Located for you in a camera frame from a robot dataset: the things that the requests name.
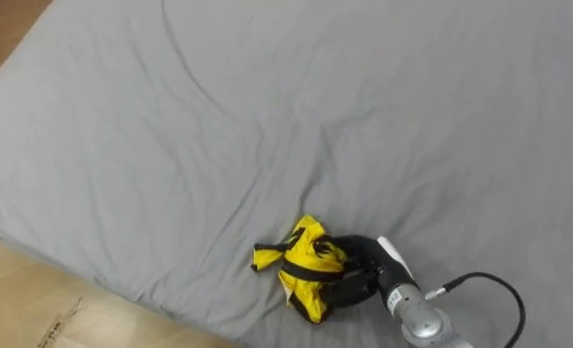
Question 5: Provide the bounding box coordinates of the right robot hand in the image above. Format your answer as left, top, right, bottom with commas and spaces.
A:
314, 234, 419, 309

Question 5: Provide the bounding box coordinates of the yellow and black garment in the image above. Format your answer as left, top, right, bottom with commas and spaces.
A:
250, 215, 349, 326

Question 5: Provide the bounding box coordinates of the grey bed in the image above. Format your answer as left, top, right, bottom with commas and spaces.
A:
0, 0, 573, 348

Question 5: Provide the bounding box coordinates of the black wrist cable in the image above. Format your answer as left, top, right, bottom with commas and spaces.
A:
424, 271, 527, 348

